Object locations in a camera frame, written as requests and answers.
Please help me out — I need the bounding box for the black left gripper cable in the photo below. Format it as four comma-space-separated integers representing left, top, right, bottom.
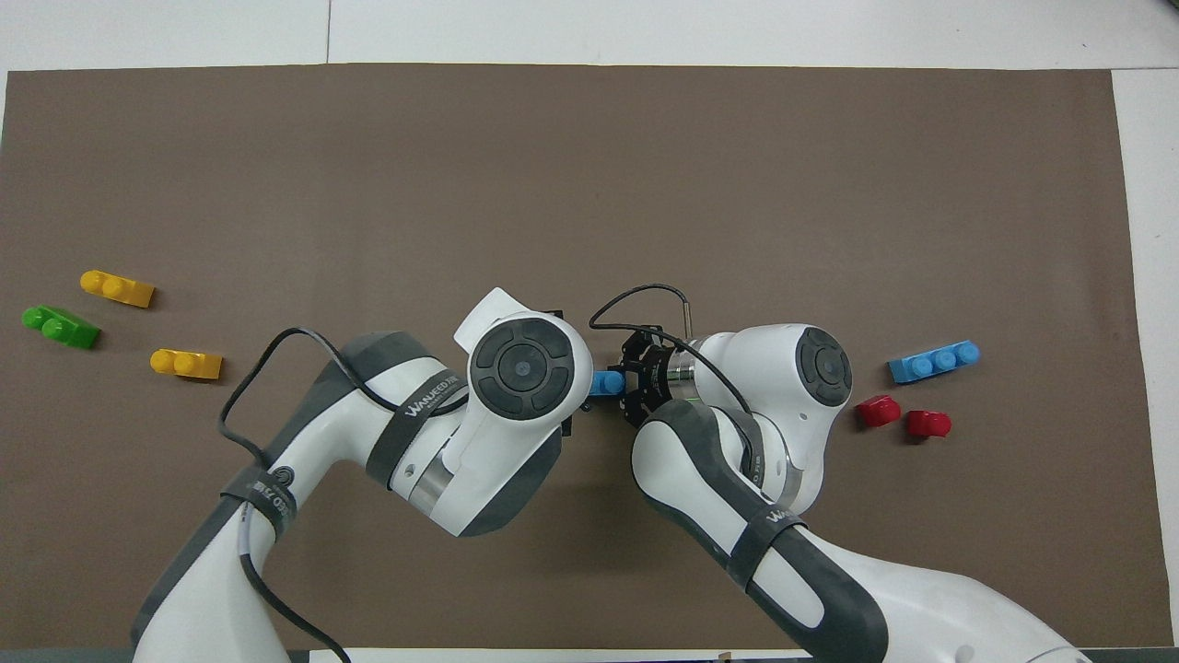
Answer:
216, 326, 408, 663

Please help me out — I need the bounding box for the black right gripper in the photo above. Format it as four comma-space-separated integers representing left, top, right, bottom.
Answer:
542, 309, 679, 440

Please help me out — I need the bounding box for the brown table mat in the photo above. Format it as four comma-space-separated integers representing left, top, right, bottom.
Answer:
0, 63, 1175, 651

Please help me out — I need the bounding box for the yellow two-stud toy block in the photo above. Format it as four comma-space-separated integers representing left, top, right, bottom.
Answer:
79, 269, 156, 309
149, 348, 224, 381

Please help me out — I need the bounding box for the green two-stud toy block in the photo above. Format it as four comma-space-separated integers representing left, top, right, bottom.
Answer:
20, 305, 101, 351

